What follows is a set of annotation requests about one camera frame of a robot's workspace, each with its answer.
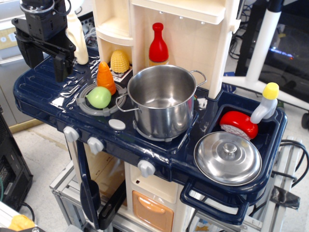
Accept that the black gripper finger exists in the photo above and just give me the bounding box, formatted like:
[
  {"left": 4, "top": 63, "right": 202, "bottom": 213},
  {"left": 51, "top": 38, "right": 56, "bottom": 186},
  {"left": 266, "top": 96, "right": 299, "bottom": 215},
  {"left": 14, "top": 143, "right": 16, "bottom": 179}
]
[
  {"left": 54, "top": 53, "right": 75, "bottom": 82},
  {"left": 15, "top": 34, "right": 44, "bottom": 69}
]

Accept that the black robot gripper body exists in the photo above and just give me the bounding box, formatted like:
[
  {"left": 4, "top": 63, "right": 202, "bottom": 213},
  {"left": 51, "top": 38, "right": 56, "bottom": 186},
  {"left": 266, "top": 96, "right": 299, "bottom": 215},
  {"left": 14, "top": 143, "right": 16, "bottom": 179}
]
[{"left": 11, "top": 0, "right": 77, "bottom": 59}]

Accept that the round steel pot lid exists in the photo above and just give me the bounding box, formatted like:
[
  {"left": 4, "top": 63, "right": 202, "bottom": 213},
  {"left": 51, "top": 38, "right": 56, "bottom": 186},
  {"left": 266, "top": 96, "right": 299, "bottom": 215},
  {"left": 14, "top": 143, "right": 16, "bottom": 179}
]
[{"left": 194, "top": 131, "right": 262, "bottom": 186}]

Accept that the stainless steel pot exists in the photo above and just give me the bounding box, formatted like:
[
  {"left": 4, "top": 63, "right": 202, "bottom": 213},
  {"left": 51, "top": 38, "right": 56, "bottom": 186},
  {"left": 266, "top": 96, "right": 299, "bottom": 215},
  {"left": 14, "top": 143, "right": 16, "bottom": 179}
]
[{"left": 126, "top": 65, "right": 199, "bottom": 142}]

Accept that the steel appliance with panel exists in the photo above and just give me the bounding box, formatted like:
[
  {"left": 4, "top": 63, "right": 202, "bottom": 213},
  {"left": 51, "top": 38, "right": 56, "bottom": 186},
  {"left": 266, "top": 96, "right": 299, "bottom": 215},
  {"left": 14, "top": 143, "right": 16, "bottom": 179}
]
[{"left": 0, "top": 17, "right": 32, "bottom": 126}]

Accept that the cream toy milk bottle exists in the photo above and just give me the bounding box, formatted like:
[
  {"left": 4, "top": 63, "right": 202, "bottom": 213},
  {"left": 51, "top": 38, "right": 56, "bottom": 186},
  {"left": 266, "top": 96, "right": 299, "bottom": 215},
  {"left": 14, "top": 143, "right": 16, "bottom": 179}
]
[{"left": 66, "top": 11, "right": 88, "bottom": 65}]

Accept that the orange toy carrot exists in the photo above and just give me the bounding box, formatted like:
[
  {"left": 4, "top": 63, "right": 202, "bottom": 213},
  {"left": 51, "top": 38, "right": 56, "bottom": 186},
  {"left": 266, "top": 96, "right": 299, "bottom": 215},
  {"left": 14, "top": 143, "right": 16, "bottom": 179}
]
[{"left": 97, "top": 61, "right": 116, "bottom": 95}]

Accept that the green toy pear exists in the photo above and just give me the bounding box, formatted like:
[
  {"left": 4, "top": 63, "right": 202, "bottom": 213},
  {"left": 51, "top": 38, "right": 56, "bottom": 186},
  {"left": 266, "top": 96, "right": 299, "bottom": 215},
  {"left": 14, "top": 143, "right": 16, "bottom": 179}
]
[{"left": 86, "top": 87, "right": 112, "bottom": 109}]

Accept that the yellow toy corn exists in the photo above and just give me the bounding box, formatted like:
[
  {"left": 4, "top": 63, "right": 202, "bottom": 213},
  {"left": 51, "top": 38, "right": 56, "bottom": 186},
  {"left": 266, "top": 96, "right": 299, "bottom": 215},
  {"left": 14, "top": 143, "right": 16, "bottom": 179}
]
[{"left": 111, "top": 50, "right": 130, "bottom": 73}]

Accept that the grey stove knob left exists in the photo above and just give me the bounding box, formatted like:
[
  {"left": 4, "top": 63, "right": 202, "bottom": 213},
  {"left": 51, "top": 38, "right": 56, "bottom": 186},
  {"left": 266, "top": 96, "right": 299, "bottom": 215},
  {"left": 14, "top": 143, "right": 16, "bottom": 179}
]
[{"left": 63, "top": 126, "right": 80, "bottom": 143}]

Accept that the grey stove knob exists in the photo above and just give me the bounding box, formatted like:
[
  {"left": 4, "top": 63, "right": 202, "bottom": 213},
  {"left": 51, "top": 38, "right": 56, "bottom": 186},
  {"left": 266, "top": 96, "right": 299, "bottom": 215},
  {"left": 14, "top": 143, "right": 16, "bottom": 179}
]
[
  {"left": 63, "top": 126, "right": 80, "bottom": 143},
  {"left": 138, "top": 160, "right": 155, "bottom": 178},
  {"left": 87, "top": 137, "right": 104, "bottom": 155}
]

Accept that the grey oval button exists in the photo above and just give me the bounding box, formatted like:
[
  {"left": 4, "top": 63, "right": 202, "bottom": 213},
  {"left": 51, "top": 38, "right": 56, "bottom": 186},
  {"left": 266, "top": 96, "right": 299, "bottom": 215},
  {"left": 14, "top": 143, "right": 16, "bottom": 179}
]
[{"left": 108, "top": 119, "right": 126, "bottom": 131}]

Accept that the grey stove knob middle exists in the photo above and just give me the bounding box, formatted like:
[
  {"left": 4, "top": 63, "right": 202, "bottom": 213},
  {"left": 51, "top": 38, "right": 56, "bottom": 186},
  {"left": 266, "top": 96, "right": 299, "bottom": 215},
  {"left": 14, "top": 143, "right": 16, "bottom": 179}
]
[{"left": 87, "top": 137, "right": 104, "bottom": 155}]

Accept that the red toy ketchup bottle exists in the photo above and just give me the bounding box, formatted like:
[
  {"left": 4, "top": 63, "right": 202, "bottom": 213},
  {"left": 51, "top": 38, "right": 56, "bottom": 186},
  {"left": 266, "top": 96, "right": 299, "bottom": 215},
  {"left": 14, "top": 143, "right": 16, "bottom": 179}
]
[{"left": 149, "top": 22, "right": 169, "bottom": 66}]

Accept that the black computer case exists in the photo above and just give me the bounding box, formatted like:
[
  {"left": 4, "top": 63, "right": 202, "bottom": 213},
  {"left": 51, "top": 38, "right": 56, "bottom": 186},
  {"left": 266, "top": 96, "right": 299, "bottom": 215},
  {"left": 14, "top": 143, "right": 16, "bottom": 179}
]
[{"left": 0, "top": 116, "right": 33, "bottom": 211}]

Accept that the navy toy oven door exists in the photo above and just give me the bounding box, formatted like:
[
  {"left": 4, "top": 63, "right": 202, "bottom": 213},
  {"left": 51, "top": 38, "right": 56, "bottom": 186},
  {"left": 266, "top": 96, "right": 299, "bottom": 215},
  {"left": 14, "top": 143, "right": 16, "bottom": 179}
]
[{"left": 76, "top": 141, "right": 126, "bottom": 230}]

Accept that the grey stove knob right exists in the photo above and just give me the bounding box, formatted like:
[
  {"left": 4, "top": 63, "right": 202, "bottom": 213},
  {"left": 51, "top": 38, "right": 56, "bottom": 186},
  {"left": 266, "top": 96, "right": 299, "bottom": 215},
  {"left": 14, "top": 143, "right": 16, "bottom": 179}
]
[{"left": 138, "top": 160, "right": 155, "bottom": 178}]

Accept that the cream toy kitchen shelf tower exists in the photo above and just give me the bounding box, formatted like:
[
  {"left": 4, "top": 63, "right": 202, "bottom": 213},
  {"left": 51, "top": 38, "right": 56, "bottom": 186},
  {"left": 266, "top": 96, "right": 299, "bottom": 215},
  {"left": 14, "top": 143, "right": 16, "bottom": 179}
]
[{"left": 92, "top": 0, "right": 240, "bottom": 99}]

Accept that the yellow object bottom left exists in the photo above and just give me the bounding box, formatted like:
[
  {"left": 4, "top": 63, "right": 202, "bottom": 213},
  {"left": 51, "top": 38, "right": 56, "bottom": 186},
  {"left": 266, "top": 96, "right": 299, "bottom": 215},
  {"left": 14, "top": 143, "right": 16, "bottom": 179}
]
[{"left": 8, "top": 215, "right": 35, "bottom": 232}]

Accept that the orange toy drawer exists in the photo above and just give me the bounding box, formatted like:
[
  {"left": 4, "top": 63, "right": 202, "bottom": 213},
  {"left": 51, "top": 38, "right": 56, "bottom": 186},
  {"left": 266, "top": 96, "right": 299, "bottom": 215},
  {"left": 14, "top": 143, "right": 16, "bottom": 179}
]
[{"left": 132, "top": 191, "right": 174, "bottom": 232}]

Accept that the red toy cheese wheel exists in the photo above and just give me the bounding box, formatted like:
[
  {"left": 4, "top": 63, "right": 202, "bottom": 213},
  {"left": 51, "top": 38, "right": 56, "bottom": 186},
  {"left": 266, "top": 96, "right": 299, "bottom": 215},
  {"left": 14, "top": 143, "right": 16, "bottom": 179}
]
[{"left": 219, "top": 111, "right": 258, "bottom": 140}]

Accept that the navy toy kitchen counter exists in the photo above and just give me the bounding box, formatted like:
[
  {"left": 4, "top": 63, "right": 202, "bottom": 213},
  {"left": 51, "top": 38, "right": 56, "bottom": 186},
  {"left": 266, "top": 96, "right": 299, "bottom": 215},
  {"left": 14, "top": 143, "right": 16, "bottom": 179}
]
[{"left": 14, "top": 50, "right": 287, "bottom": 225}]

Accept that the grey toy faucet yellow knob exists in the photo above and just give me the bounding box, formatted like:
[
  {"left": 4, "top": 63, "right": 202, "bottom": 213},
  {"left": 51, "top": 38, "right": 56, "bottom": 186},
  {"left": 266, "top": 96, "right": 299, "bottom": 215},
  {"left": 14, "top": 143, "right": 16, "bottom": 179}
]
[{"left": 250, "top": 82, "right": 279, "bottom": 124}]

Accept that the grey toy burner ring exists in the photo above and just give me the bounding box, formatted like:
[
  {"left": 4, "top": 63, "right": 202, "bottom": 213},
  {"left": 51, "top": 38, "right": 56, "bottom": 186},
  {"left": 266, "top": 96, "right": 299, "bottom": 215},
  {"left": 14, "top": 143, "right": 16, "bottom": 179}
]
[{"left": 76, "top": 83, "right": 128, "bottom": 117}]

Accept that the black cable loop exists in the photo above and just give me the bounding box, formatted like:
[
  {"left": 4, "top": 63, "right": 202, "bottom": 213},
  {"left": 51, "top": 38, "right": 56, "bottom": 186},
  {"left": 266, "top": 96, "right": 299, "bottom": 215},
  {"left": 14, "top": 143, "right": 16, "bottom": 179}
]
[{"left": 271, "top": 139, "right": 309, "bottom": 188}]

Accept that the aluminium frame cart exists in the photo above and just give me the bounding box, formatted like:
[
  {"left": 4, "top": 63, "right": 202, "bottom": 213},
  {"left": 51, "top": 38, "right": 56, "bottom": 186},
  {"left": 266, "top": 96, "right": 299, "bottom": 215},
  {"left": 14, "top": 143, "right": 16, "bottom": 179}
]
[{"left": 49, "top": 137, "right": 309, "bottom": 232}]

